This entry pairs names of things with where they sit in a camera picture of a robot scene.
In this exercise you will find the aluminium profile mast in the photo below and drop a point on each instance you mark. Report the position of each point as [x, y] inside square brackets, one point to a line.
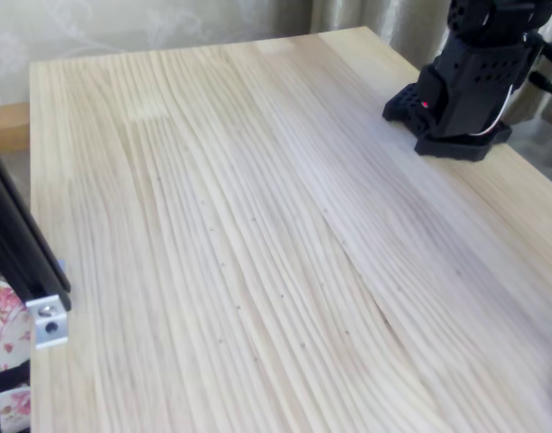
[19, 239]

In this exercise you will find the floral cloth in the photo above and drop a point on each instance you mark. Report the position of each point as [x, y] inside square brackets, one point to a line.
[12, 315]

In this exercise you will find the wooden ledge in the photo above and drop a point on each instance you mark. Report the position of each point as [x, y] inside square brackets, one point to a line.
[7, 128]

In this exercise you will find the metal corner bracket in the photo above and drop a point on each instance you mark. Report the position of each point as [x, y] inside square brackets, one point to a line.
[50, 322]

